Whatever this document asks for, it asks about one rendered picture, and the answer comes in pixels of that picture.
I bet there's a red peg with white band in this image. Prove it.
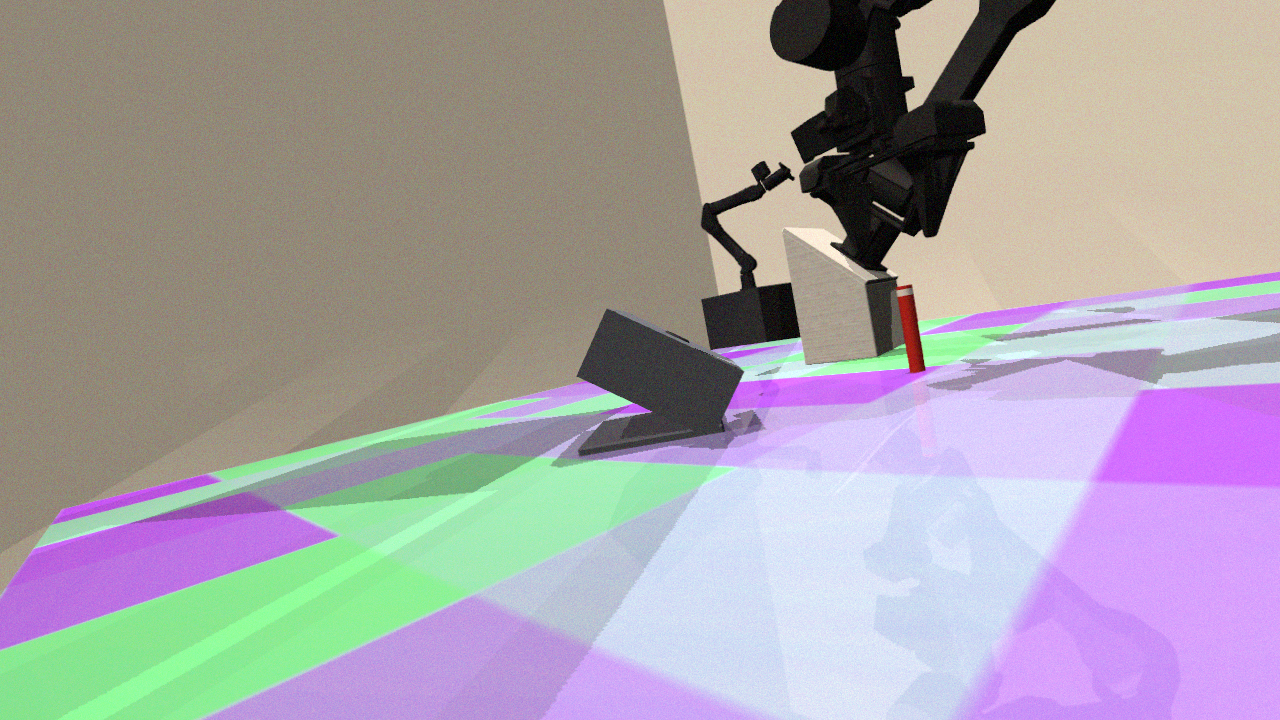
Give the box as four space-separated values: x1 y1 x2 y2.
895 284 925 373

